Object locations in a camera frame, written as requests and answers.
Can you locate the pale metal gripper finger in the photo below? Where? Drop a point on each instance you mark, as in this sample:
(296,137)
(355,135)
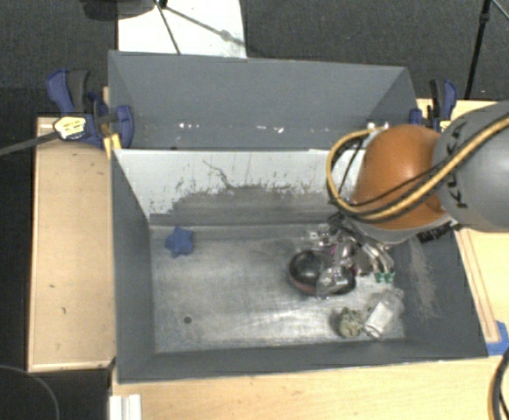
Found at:
(322,235)
(334,280)

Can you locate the black and red ball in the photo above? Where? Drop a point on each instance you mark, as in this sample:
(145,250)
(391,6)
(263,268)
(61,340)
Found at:
(304,271)

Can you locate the grey-green lumpy toy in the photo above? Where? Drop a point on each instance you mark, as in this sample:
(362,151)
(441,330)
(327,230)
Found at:
(350,322)

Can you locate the clear plastic bottle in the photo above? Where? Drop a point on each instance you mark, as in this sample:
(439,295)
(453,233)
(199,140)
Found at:
(383,311)

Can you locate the grey metal bin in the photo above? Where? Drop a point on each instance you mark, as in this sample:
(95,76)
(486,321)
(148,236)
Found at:
(237,278)

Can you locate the blue star-shaped toy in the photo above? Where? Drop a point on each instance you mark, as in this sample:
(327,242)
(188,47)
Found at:
(179,241)

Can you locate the pale wood board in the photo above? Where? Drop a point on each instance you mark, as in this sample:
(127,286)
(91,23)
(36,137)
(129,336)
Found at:
(73,256)

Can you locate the black cylinder on white bracket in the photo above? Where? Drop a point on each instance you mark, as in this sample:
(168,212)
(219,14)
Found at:
(434,233)

